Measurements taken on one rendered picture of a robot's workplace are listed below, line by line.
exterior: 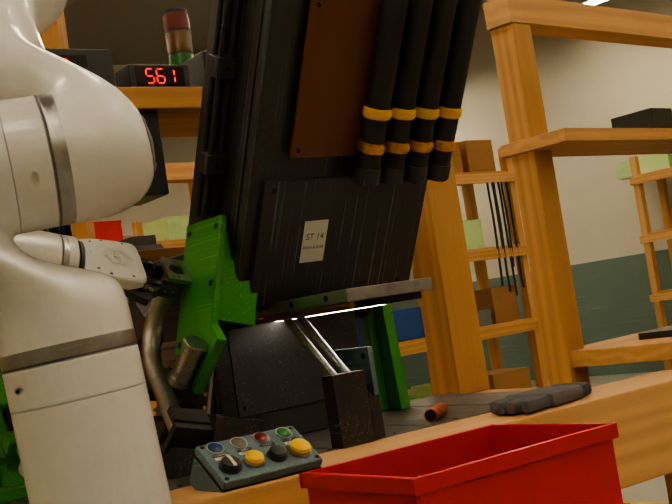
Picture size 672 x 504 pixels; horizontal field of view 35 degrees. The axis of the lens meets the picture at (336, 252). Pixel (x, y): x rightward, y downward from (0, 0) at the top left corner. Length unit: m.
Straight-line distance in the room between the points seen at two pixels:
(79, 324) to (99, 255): 0.71
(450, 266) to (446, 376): 0.24
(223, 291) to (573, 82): 10.72
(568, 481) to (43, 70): 0.72
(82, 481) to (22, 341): 0.13
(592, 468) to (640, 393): 0.57
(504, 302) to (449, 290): 6.03
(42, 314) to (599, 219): 11.23
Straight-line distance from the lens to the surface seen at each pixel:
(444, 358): 2.40
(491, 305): 8.31
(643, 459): 1.85
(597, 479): 1.30
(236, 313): 1.65
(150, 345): 1.73
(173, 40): 2.15
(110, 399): 0.94
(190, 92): 1.96
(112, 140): 0.96
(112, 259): 1.65
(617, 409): 1.81
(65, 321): 0.93
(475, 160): 8.42
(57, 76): 1.04
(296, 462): 1.41
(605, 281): 12.05
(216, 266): 1.63
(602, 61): 12.03
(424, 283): 1.62
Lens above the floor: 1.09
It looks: 3 degrees up
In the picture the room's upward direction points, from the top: 9 degrees counter-clockwise
